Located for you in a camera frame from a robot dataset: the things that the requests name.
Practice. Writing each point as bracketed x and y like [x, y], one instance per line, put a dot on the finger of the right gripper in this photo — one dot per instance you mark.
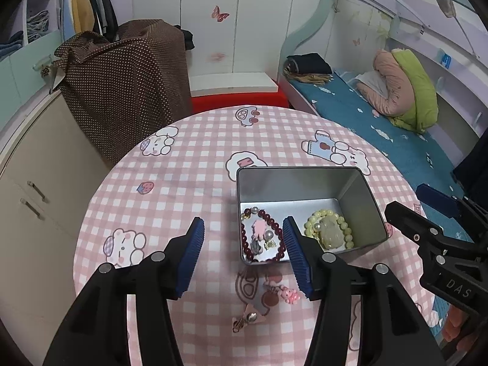
[421, 230]
[439, 201]

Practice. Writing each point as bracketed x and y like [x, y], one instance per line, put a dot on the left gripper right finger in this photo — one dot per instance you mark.
[392, 329]

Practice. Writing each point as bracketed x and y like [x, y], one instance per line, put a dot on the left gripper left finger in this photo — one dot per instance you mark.
[94, 330]

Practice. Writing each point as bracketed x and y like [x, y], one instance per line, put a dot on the grey metal tin box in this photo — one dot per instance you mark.
[307, 194]

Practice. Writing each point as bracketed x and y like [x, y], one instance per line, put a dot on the small pearl earring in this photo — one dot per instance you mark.
[268, 235]

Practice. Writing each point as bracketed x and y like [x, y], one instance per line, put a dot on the pink charm jewelry cluster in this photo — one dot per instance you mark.
[258, 229]

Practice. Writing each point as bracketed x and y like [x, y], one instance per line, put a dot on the pale jade pendant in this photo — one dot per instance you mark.
[330, 234]

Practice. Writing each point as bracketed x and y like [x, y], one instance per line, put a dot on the right hand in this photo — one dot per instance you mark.
[452, 328]

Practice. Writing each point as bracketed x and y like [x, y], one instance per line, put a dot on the teal bed sheet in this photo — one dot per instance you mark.
[394, 161]

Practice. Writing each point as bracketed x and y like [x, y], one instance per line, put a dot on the green and pink quilt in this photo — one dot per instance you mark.
[412, 103]

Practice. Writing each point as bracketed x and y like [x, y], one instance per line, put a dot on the pink checkered tablecloth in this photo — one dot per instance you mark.
[232, 313]

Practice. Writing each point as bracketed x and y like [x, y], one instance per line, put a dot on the white pillow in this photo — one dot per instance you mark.
[375, 81]

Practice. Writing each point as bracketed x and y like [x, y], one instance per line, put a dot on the beige cabinet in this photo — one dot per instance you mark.
[49, 172]

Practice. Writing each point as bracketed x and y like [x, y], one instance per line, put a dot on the folded dark clothes stack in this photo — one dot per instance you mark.
[308, 69]

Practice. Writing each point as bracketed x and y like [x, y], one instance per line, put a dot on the red stool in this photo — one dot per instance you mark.
[206, 103]

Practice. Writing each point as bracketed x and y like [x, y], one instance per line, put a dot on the brown polka dot cloth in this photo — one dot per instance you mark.
[121, 92]

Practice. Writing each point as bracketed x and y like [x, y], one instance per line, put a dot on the white board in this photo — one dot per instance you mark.
[215, 84]

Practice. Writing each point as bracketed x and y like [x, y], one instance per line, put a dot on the mint drawer unit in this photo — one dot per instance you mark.
[19, 78]

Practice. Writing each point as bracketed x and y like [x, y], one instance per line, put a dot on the hanging clothes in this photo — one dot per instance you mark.
[76, 16]

